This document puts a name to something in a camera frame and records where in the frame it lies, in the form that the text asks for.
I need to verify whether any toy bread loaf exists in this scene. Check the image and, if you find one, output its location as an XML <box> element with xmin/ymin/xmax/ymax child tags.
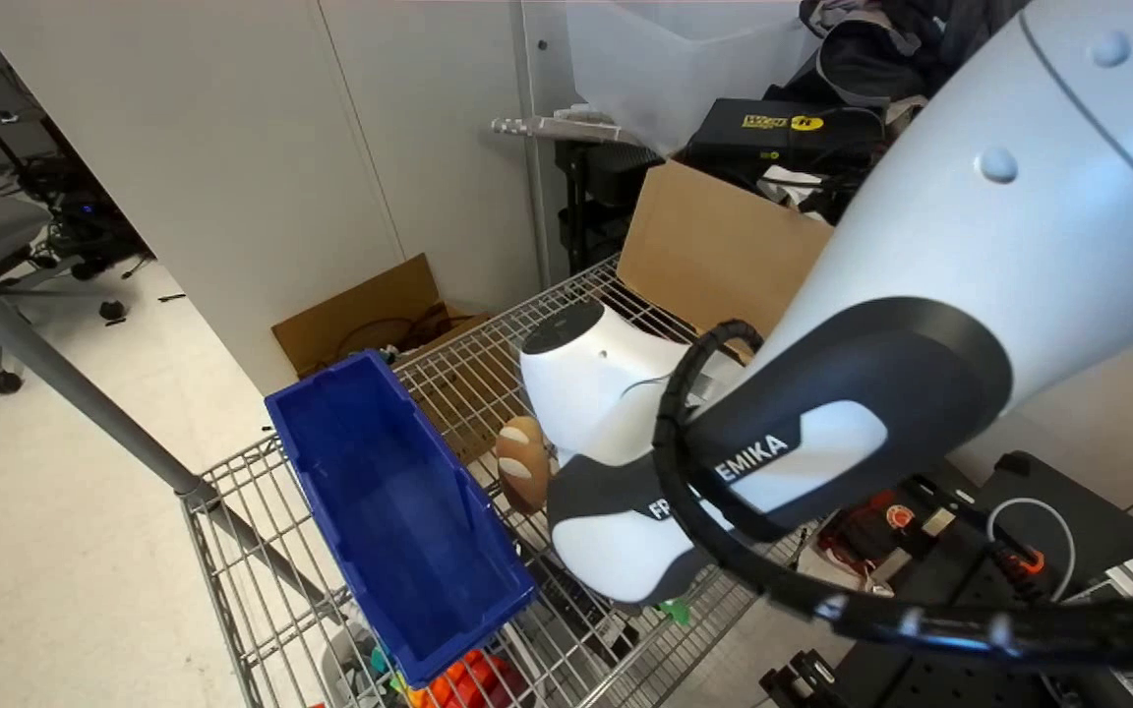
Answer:
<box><xmin>488</xmin><ymin>412</ymin><xmax>558</xmax><ymax>516</ymax></box>

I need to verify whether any large open cardboard box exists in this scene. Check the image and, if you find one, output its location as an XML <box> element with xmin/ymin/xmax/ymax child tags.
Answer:
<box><xmin>614</xmin><ymin>157</ymin><xmax>842</xmax><ymax>340</ymax></box>

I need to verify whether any flat cardboard box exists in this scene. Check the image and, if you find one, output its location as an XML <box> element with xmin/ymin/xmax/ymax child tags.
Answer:
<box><xmin>266</xmin><ymin>250</ymin><xmax>497</xmax><ymax>384</ymax></box>

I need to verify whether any grey metal ledge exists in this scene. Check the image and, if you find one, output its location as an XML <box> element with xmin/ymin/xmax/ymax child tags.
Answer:
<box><xmin>482</xmin><ymin>114</ymin><xmax>658</xmax><ymax>148</ymax></box>

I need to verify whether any blue plastic bin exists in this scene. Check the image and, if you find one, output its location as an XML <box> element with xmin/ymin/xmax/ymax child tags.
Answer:
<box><xmin>262</xmin><ymin>344</ymin><xmax>543</xmax><ymax>688</ymax></box>

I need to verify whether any black bag yellow logo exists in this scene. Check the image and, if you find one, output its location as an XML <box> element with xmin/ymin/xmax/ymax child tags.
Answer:
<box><xmin>671</xmin><ymin>93</ymin><xmax>893</xmax><ymax>199</ymax></box>

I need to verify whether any clear plastic storage tub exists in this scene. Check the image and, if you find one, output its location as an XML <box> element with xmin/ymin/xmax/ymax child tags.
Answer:
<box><xmin>558</xmin><ymin>0</ymin><xmax>823</xmax><ymax>157</ymax></box>

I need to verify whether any colourful toy pile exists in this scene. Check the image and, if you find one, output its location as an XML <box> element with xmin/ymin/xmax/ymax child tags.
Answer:
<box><xmin>358</xmin><ymin>637</ymin><xmax>534</xmax><ymax>708</ymax></box>

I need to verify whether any red and black device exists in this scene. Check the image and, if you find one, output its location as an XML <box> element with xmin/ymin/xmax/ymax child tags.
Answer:
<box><xmin>817</xmin><ymin>474</ymin><xmax>977</xmax><ymax>582</ymax></box>

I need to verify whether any dark grey clothing pile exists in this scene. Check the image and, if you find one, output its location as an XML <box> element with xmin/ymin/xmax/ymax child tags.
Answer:
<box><xmin>800</xmin><ymin>0</ymin><xmax>1032</xmax><ymax>111</ymax></box>

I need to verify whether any grey metal pole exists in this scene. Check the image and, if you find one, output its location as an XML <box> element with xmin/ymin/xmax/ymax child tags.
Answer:
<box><xmin>0</xmin><ymin>241</ymin><xmax>349</xmax><ymax>622</ymax></box>

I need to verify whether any black office chair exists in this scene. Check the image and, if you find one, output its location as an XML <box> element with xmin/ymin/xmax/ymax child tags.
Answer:
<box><xmin>0</xmin><ymin>111</ymin><xmax>153</xmax><ymax>397</ymax></box>

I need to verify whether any black perforated workbench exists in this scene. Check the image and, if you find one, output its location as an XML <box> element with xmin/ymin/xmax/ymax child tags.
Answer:
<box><xmin>760</xmin><ymin>449</ymin><xmax>1133</xmax><ymax>708</ymax></box>

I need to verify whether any silver wire shelf rack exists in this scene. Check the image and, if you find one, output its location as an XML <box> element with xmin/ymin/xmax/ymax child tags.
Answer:
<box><xmin>178</xmin><ymin>250</ymin><xmax>856</xmax><ymax>708</ymax></box>

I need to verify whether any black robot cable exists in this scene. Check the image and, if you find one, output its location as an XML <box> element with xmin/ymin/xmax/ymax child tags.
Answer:
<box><xmin>650</xmin><ymin>315</ymin><xmax>1133</xmax><ymax>677</ymax></box>

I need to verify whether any white cable loop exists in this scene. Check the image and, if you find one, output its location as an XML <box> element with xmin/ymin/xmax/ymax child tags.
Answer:
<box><xmin>982</xmin><ymin>491</ymin><xmax>1083</xmax><ymax>582</ymax></box>

